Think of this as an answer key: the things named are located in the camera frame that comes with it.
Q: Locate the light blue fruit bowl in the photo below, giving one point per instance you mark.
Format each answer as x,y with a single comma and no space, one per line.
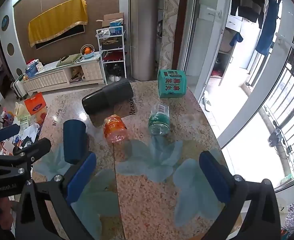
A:
88,53

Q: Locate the white shoes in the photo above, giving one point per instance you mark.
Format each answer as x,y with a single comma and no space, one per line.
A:
114,78

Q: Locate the white suitcase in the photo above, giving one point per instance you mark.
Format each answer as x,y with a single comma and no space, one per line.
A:
18,87

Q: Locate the black ribbed cup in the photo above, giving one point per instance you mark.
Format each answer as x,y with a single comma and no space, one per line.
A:
107,97

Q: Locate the patterned beige curtain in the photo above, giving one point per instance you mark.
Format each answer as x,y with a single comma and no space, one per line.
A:
170,22

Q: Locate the white slippers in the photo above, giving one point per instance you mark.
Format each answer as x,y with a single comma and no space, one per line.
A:
207,101

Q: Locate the white television cabinet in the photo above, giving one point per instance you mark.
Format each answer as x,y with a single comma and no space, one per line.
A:
54,76

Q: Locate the blue and white box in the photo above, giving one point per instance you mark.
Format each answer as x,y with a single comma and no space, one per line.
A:
117,28

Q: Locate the yellow fringed cloth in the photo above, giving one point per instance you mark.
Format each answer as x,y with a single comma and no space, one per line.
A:
58,20

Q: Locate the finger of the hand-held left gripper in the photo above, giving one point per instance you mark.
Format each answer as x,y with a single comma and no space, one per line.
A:
6,133
35,148

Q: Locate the black wall television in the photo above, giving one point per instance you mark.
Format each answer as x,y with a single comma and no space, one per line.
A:
64,34

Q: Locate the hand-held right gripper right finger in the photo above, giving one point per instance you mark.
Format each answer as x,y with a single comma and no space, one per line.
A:
214,177

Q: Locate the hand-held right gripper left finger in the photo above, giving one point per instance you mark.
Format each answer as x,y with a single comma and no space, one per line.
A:
82,177

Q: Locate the teal cardboard box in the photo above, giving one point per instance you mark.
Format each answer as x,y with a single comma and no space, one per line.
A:
172,84

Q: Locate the silver standing air conditioner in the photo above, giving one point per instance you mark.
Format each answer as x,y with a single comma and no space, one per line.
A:
143,30

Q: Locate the blue storage box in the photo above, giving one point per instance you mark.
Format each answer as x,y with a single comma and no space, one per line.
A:
31,70

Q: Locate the balcony metal railing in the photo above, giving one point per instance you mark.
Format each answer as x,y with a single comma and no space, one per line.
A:
289,97

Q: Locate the open brown cardboard box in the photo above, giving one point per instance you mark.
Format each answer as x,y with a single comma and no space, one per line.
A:
113,18

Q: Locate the green plastic bottle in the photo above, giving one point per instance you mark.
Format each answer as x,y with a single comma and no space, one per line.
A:
159,123

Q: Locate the blue hanging garment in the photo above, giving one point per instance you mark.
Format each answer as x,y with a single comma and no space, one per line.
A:
268,27

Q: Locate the white metal shelf rack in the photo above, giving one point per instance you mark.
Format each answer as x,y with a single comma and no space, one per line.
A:
113,55

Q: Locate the small blue hanging cloth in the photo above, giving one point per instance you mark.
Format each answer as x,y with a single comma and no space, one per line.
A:
236,38

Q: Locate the striped dark sweater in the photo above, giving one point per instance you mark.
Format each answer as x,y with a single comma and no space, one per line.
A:
249,1

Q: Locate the pile of papers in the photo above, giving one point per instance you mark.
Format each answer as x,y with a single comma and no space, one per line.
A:
24,135

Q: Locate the beige bag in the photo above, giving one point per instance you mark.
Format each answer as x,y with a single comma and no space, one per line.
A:
20,110

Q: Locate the person's left hand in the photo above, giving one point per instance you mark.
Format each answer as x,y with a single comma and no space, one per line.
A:
3,212

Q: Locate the black shoes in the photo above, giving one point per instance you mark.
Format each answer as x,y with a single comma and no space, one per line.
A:
274,136

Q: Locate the dark blue cup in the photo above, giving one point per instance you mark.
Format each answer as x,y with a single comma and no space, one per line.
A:
74,140

